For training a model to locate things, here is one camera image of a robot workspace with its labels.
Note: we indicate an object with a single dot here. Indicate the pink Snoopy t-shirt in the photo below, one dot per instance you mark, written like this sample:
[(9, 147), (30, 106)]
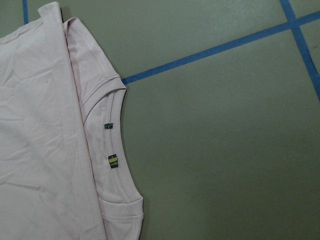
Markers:
[(63, 170)]

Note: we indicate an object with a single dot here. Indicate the blue tape line crosswise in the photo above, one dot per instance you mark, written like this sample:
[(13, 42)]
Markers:
[(208, 52)]

